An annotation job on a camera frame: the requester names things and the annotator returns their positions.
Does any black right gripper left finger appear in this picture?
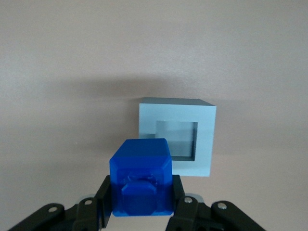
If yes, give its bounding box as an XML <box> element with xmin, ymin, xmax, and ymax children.
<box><xmin>6</xmin><ymin>175</ymin><xmax>114</xmax><ymax>231</ymax></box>

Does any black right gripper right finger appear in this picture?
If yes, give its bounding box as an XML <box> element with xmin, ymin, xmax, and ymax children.
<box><xmin>166</xmin><ymin>174</ymin><xmax>266</xmax><ymax>231</ymax></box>

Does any blue plastic part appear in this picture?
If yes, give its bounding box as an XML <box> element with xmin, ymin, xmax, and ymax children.
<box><xmin>109</xmin><ymin>138</ymin><xmax>174</xmax><ymax>218</ymax></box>

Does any gray square hollow base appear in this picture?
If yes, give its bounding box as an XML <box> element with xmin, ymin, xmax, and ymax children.
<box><xmin>138</xmin><ymin>97</ymin><xmax>217</xmax><ymax>179</ymax></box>

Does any brown table cover sheet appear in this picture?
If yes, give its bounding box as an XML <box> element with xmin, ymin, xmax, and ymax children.
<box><xmin>0</xmin><ymin>0</ymin><xmax>308</xmax><ymax>231</ymax></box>

